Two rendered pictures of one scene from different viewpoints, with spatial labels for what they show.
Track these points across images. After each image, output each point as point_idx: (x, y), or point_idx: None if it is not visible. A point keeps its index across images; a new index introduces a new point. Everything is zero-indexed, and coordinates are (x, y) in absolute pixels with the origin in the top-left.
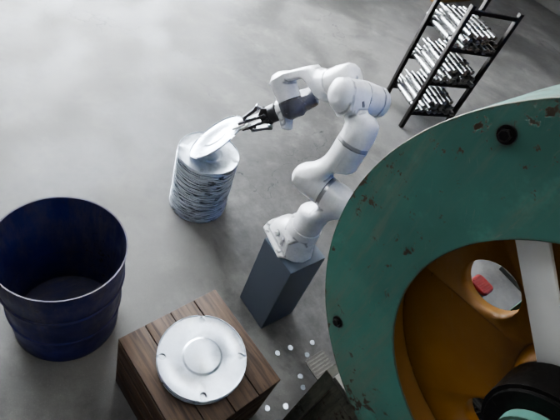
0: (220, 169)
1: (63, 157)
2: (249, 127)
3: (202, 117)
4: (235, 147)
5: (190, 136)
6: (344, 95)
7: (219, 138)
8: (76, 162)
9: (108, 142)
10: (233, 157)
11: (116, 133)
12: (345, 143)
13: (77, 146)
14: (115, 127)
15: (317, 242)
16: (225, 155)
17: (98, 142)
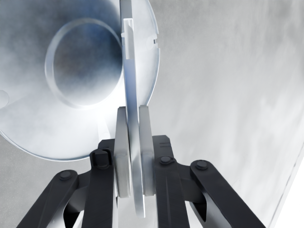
0: (17, 13)
1: (190, 1)
2: (109, 173)
3: None
4: (35, 154)
5: (147, 87)
6: None
7: (133, 54)
8: (180, 3)
9: (168, 63)
10: (12, 110)
11: (168, 85)
12: None
13: (187, 31)
14: (172, 94)
15: None
16: (43, 97)
17: (175, 54)
